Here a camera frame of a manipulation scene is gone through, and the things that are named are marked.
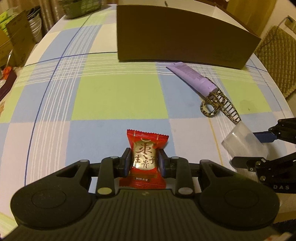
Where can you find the brown cardboard sorting box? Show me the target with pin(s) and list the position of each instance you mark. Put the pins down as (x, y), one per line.
(187, 31)

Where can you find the clear plastic cup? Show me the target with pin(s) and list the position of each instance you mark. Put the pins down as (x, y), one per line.
(241, 142)

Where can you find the red candy packet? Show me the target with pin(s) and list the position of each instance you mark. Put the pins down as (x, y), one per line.
(144, 172)

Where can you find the purple cream tube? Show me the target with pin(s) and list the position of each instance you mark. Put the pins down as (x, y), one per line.
(191, 77)

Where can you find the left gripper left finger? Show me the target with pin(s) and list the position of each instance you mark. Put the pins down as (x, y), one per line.
(109, 169)

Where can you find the plaid tablecloth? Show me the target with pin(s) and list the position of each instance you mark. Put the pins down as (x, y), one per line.
(74, 100)

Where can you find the beige curtain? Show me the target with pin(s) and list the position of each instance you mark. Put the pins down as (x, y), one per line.
(51, 11)

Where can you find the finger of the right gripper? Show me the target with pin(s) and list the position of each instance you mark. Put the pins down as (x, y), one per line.
(248, 163)
(265, 137)

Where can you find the white wall socket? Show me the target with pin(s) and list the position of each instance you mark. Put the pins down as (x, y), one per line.
(290, 22)

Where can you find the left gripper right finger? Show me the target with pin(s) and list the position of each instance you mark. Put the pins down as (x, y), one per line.
(179, 169)

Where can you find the black Honglu food container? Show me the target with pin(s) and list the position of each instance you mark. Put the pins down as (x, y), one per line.
(77, 8)

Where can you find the brown cardboard carton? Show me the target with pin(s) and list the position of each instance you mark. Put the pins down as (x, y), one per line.
(20, 40)

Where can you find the tan door curtain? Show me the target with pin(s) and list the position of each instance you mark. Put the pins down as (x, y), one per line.
(253, 13)

